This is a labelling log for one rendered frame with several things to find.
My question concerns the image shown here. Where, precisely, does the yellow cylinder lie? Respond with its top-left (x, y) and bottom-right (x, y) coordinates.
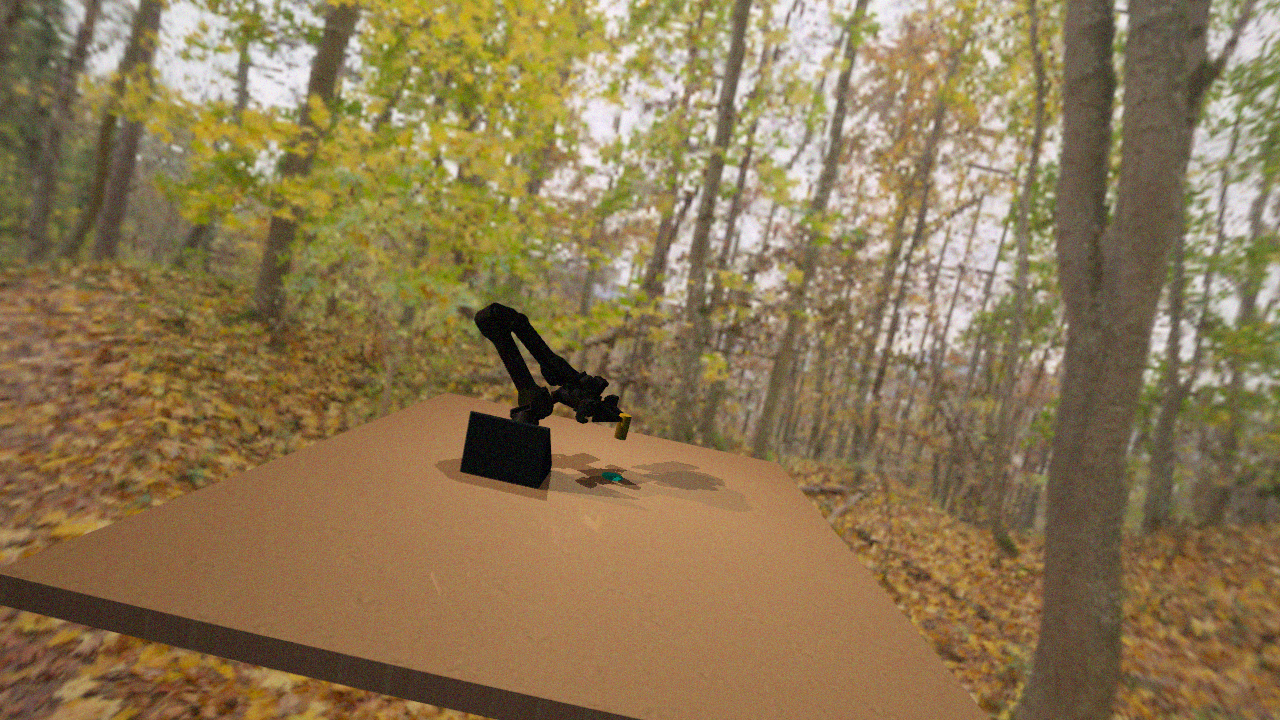
top-left (614, 413), bottom-right (632, 439)

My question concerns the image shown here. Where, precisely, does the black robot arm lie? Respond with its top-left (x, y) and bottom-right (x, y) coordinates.
top-left (474, 304), bottom-right (609, 427)

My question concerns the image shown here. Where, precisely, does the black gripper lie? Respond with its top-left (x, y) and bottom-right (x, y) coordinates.
top-left (571, 389), bottom-right (622, 424)

